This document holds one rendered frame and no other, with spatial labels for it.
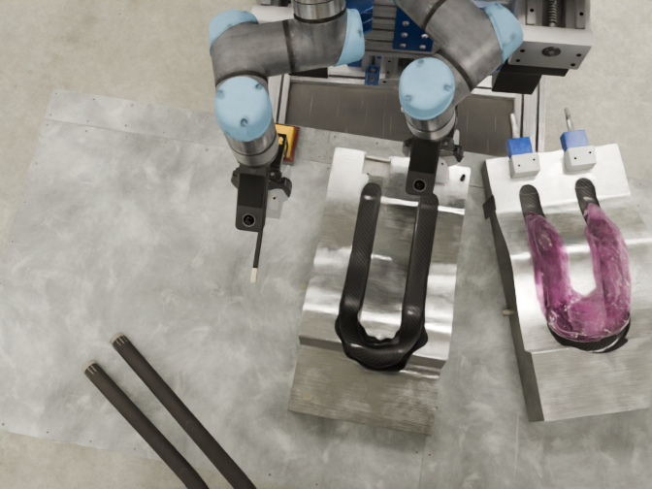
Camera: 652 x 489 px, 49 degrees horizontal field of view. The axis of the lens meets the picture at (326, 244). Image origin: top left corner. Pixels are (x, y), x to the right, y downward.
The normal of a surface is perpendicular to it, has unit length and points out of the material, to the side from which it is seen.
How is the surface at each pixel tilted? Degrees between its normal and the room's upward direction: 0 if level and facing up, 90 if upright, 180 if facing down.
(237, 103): 0
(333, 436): 0
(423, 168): 39
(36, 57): 0
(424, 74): 11
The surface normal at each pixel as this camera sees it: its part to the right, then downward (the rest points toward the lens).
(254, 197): -0.11, 0.30
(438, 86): -0.19, -0.15
